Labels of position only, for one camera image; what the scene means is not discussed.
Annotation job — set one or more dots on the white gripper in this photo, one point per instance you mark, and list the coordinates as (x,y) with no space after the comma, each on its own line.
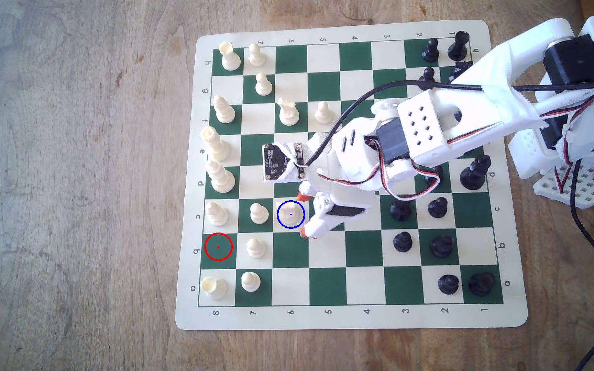
(342,212)

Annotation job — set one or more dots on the green white chess mat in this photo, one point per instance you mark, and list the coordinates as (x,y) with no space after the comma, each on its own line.
(359,314)

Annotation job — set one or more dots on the black camera circuit board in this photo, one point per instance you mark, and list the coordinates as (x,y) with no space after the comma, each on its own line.
(276,162)

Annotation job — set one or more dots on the black chess pawn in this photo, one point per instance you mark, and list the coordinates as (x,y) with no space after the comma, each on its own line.
(448,285)
(401,210)
(403,242)
(427,76)
(433,180)
(431,50)
(437,207)

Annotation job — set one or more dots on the white chess king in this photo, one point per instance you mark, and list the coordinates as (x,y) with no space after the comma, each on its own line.
(215,145)

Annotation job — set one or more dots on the white chess queen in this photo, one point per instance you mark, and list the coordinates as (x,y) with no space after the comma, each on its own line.
(220,178)

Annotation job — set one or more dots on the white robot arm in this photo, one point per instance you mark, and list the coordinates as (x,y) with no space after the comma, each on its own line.
(529,46)

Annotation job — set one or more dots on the white chess bishop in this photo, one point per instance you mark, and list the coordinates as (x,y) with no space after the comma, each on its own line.
(217,214)
(224,111)

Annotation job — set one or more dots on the white chess knight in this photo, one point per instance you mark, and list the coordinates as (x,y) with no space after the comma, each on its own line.
(291,218)
(288,113)

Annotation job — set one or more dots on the black chess rook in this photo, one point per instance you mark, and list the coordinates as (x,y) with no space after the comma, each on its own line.
(458,46)
(481,284)

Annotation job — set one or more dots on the black chess king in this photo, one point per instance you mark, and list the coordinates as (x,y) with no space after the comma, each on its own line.
(475,174)

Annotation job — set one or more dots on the white chess pawn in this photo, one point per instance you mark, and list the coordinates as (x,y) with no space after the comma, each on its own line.
(257,55)
(259,214)
(250,282)
(323,113)
(256,248)
(263,85)

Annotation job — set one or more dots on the white perforated base plate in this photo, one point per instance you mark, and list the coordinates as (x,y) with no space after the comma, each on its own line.
(570,193)

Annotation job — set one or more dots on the white chess rook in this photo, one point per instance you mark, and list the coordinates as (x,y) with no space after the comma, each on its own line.
(213,288)
(230,57)

